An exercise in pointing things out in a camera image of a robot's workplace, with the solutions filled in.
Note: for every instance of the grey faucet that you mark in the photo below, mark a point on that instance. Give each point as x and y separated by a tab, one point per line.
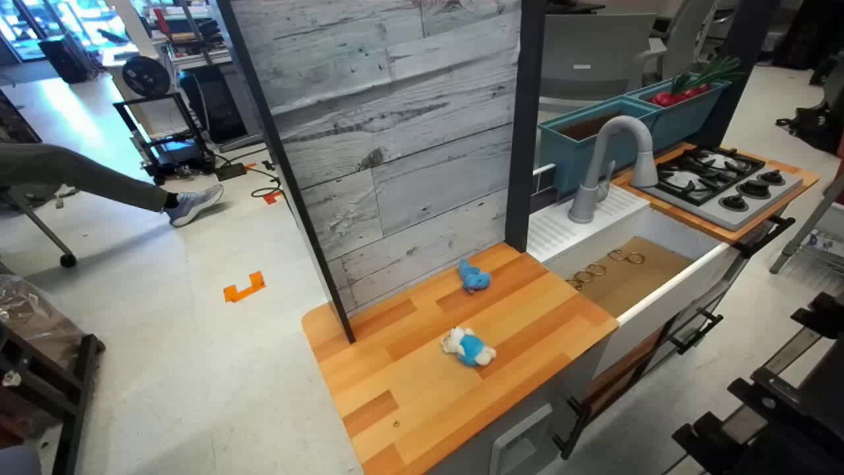
608	139

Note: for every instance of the small blue plush toy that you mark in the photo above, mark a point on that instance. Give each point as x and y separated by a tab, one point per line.
476	277

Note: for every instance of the grey wood-look back panel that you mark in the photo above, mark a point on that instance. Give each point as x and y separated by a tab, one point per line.
397	132

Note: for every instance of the blue and white plush toy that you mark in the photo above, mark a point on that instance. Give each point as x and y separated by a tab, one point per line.
470	346

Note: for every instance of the wooden counter cabinet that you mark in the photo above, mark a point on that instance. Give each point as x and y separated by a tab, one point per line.
423	379

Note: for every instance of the white sink basin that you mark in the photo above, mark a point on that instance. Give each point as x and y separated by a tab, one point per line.
580	225

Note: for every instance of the large teal bin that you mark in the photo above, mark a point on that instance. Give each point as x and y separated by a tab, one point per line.
569	157

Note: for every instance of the grey sneaker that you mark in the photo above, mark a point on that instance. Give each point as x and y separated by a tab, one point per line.
196	204

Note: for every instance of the black 3D printer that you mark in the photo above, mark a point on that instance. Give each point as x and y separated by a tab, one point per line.
167	140

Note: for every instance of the grey toy stove top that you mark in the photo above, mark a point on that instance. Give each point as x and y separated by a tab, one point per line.
713	207

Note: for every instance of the red toy vegetables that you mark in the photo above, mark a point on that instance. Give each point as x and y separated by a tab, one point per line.
681	95

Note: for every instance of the teal bin with vegetables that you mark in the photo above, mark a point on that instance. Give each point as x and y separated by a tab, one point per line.
695	118

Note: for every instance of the black filament spool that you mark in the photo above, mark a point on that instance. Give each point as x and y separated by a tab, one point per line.
146	78

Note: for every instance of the wooden board under stove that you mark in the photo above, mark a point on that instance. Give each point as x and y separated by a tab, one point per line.
746	235

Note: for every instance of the green toy vegetables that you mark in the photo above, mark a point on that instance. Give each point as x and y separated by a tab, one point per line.
706	76

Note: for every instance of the person's leg in grey trousers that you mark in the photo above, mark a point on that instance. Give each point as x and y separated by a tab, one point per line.
79	173

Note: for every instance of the chair leg with caster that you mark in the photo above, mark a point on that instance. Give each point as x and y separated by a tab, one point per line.
39	231

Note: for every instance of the black cart with clutter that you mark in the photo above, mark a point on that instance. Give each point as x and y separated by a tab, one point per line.
39	353

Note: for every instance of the black metal stand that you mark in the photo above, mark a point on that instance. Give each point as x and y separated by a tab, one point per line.
780	413

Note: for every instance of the straight black frame post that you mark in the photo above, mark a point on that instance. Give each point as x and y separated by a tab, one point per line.
524	122

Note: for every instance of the slanted black frame post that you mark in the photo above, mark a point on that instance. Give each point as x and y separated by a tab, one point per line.
284	159

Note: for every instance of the orange floor marker bracket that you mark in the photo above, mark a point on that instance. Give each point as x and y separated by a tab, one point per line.
242	289

